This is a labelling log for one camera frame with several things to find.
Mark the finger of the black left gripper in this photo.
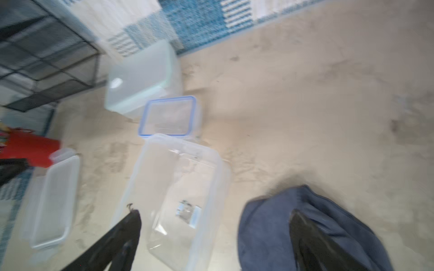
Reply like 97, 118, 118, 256
0, 158, 30, 186

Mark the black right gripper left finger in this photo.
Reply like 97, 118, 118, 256
63, 210, 142, 271

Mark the black mesh shelf rack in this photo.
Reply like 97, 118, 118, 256
1, 1, 101, 112

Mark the red pen cup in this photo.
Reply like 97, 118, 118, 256
1, 128, 61, 168

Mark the small blue-rimmed lunch box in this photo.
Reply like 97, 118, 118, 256
138, 96, 202, 141

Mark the large clear plastic lunch box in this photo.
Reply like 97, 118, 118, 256
112, 134, 231, 271

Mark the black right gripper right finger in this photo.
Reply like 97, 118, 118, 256
289, 210, 367, 271

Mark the clear lunch box lid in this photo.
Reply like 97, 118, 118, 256
20, 148, 81, 267

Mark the lidded green-tinted lunch box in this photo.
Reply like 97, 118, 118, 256
105, 40, 184, 120

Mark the dark blue cloth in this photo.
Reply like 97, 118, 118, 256
237, 185, 393, 271

